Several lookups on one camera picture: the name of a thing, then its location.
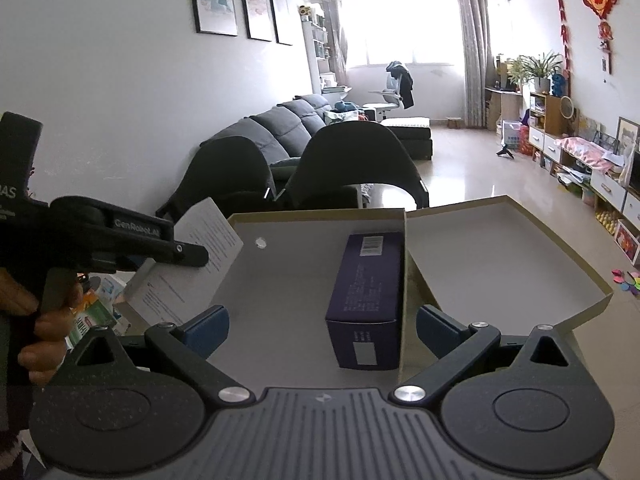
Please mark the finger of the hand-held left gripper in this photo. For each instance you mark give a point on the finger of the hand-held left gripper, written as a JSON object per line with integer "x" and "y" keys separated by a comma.
{"x": 175, "y": 254}

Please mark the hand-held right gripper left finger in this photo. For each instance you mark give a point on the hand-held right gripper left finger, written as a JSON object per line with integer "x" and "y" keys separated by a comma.
{"x": 206, "y": 330}

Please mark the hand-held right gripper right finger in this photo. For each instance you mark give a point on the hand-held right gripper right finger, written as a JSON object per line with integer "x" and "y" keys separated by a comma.
{"x": 440, "y": 330}

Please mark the dark blue medicine box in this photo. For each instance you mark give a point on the dark blue medicine box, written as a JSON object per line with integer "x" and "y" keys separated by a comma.
{"x": 365, "y": 300}

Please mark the brown cardboard box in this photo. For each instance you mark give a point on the brown cardboard box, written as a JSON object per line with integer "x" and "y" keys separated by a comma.
{"x": 290, "y": 270}

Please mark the white marble desktop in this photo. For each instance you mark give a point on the white marble desktop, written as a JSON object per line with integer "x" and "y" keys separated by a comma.
{"x": 387, "y": 197}

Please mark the person's left hand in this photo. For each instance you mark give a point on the person's left hand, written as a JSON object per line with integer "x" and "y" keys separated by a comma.
{"x": 50, "y": 324}

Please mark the white paper leaflet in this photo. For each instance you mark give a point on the white paper leaflet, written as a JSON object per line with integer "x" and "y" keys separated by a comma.
{"x": 202, "y": 237}

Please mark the brown cardboard box lid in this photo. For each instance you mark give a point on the brown cardboard box lid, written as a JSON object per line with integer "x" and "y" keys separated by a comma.
{"x": 495, "y": 255}

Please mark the black chair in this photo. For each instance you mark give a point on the black chair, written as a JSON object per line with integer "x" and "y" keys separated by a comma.
{"x": 350, "y": 160}
{"x": 225, "y": 175}

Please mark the green orange medicine packet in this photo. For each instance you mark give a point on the green orange medicine packet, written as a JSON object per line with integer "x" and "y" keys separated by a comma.
{"x": 90, "y": 322}

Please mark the grey sofa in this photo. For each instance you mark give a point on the grey sofa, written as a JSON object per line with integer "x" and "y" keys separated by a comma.
{"x": 282, "y": 125}

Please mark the black small tripod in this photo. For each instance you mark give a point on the black small tripod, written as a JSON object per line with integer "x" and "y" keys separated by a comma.
{"x": 506, "y": 151}

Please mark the coloured paper pieces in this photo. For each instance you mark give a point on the coloured paper pieces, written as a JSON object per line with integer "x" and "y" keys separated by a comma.
{"x": 627, "y": 282}

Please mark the white wooden cabinet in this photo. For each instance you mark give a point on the white wooden cabinet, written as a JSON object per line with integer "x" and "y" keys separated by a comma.
{"x": 607, "y": 182}

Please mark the pink cloth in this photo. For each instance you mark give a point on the pink cloth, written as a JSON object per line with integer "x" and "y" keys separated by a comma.
{"x": 590, "y": 152}

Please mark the wooden side desk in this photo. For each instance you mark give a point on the wooden side desk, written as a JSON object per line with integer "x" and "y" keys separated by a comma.
{"x": 505, "y": 105}

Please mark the white office chair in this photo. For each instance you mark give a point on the white office chair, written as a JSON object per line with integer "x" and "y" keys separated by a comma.
{"x": 390, "y": 97}

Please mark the white bookshelf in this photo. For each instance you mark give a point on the white bookshelf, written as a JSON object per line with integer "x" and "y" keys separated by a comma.
{"x": 315, "y": 45}

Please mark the grey curtain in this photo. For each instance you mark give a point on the grey curtain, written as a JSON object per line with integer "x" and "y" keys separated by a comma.
{"x": 474, "y": 55}

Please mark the potted green plant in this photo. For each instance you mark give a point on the potted green plant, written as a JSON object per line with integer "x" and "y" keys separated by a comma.
{"x": 537, "y": 67}

